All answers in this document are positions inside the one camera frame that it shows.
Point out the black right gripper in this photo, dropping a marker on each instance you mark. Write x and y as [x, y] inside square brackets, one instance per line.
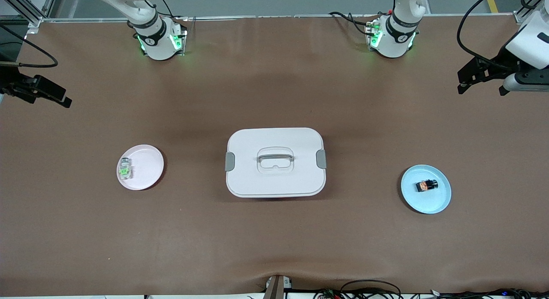
[9, 83]

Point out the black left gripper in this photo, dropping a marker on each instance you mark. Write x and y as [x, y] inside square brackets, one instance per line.
[500, 61]

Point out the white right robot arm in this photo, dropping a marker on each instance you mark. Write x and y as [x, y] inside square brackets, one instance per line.
[156, 41]

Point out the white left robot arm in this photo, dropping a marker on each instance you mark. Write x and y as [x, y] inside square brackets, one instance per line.
[399, 33]

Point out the pink round plate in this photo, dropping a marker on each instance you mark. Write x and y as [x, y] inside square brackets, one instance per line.
[148, 168]

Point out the light blue round plate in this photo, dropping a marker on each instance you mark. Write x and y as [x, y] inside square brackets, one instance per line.
[429, 202]

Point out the grey box latch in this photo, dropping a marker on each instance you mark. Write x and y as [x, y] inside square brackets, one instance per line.
[230, 161]
[321, 158]

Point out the brown table mat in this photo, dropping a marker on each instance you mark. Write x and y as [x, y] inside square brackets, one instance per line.
[274, 76]

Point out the storage box with white lid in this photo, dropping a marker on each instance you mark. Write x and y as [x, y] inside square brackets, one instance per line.
[274, 183]

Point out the aluminium frame post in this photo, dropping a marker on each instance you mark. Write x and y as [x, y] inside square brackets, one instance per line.
[36, 20]
[521, 16]

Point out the green and clear switch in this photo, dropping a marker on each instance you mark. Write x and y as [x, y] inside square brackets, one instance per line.
[125, 169]

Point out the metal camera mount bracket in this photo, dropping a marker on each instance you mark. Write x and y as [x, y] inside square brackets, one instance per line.
[274, 290]

